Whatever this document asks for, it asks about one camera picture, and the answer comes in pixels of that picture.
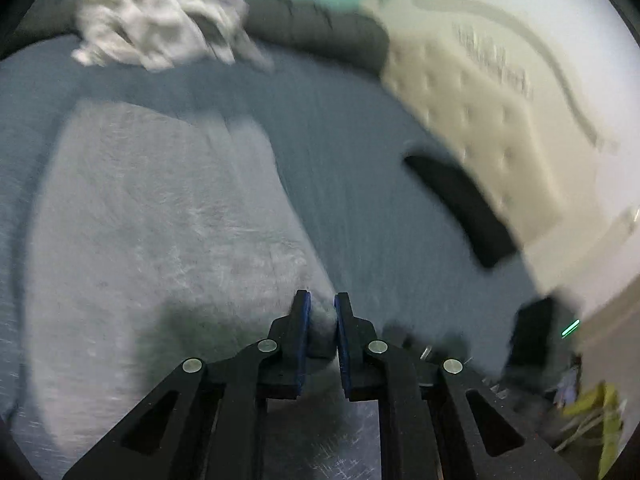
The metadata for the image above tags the yellow packaging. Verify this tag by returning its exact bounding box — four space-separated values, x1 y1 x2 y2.
555 382 626 480

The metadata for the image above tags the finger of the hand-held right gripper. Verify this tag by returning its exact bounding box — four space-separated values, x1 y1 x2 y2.
385 327 473 362

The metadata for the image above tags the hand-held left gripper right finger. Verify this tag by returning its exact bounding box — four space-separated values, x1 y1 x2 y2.
334 292 581 480

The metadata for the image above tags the white crumpled garment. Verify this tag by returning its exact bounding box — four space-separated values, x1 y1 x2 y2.
72 0 241 72

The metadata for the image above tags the cream tufted headboard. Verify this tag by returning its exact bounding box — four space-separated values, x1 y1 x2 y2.
360 0 640 311

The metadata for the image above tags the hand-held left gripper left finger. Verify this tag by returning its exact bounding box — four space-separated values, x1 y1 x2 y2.
62 289 312 480

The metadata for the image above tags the black sock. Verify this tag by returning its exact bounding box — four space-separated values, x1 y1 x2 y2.
402 154 518 270

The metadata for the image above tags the dark grey duvet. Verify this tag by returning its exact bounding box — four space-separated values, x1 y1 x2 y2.
10 0 391 78

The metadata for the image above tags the grey sweatshirt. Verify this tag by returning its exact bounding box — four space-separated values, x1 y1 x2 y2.
10 100 391 480

